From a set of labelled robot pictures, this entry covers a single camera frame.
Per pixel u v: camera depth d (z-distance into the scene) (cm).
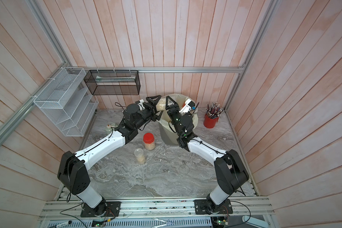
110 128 101
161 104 71
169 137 95
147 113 67
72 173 44
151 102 66
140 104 68
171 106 67
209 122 103
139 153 85
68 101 73
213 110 98
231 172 45
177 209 75
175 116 69
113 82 102
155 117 72
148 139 88
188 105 69
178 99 88
